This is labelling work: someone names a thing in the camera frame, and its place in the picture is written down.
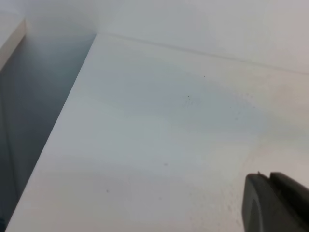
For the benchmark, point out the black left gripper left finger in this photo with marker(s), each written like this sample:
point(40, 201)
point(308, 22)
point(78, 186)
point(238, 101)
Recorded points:
point(263, 210)

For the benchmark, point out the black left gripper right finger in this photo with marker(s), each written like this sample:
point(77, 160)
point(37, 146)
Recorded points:
point(295, 195)

